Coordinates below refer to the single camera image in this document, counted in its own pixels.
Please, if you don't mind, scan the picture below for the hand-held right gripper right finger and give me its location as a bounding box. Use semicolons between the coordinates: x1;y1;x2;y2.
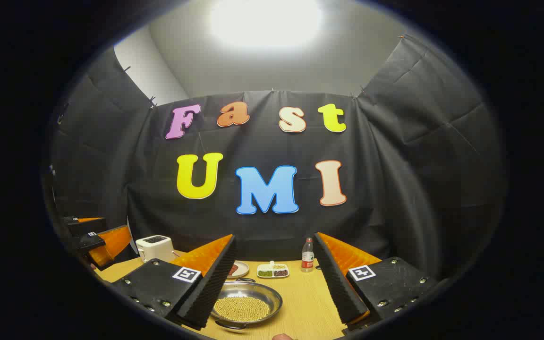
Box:
314;232;440;326

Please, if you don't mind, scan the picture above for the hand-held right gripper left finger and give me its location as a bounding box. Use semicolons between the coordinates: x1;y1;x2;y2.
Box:
111;235;237;330

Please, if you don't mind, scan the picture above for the stainless steel pot with beans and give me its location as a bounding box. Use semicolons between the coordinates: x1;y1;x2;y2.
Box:
211;279;283;330

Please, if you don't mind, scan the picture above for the white plate with meat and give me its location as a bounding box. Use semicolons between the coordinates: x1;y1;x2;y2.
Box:
227;261;250;279

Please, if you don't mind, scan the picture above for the clear plastic water bottle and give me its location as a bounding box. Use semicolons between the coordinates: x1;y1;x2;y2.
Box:
301;238;315;273

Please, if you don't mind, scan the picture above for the white toaster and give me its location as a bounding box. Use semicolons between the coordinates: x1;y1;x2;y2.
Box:
135;235;174;263

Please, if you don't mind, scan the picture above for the white divided dish with beans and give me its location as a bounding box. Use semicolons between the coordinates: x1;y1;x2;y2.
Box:
257;261;290;279

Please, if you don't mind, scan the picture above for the black backdrop cloth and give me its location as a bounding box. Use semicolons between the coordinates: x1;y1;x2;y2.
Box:
48;35;506;279

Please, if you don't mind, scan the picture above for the ceiling light panel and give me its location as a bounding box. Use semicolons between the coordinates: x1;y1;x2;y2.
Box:
211;0;322;48

